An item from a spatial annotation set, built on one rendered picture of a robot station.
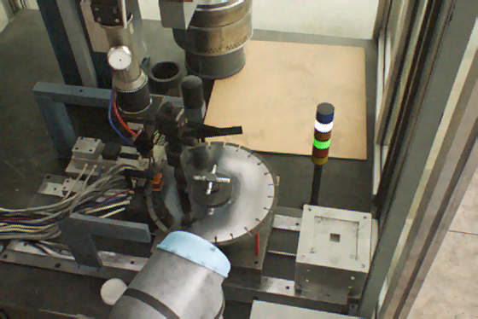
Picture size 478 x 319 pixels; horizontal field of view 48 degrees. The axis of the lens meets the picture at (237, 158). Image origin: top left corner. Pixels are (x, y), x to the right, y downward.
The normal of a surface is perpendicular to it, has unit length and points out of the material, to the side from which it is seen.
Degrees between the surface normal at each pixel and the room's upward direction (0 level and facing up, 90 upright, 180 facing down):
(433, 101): 90
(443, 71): 90
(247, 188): 0
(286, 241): 0
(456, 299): 0
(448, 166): 90
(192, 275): 36
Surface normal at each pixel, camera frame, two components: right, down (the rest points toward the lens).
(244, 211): -0.03, -0.66
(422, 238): -0.19, 0.74
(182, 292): 0.49, -0.32
